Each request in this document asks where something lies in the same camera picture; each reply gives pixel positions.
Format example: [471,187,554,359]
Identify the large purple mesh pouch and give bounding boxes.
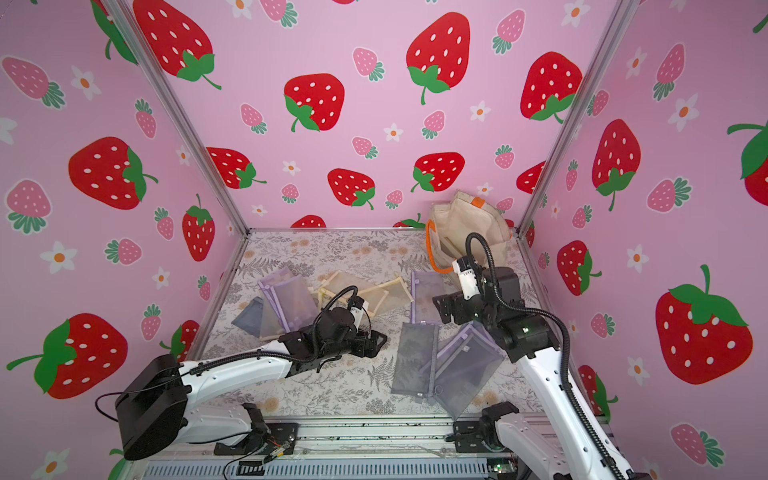
[418,324,504,419]

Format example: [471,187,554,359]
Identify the grey mesh pouch cream trim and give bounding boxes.
[391,323,439,400]

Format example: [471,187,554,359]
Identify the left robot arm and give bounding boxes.
[115,307,388,461]

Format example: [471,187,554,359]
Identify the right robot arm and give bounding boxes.
[433,259,649,479]

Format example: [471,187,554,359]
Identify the cream mesh pouch rear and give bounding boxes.
[316,271,373,313]

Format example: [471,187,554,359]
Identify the cream mesh pouch front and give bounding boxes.
[358,277,413,317]

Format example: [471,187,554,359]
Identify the purple mesh pouch left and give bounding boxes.
[258,267,319,332]

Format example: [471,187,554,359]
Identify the purple mesh pouch centre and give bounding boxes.
[411,271,447,325]

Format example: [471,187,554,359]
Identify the grey-blue mesh pouch left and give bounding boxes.
[232,297,264,338]

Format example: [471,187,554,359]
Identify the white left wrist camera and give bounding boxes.
[347,295,367,316]

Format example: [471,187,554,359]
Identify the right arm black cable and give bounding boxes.
[464,232,613,480]

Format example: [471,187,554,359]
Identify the beige canvas bag orange handles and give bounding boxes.
[425,191,512,275]

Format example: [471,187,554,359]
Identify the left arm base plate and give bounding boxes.
[214,422,299,457]

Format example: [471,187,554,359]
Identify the aluminium front rail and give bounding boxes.
[116,414,556,479]

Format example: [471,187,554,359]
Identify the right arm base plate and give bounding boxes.
[446,420,510,453]

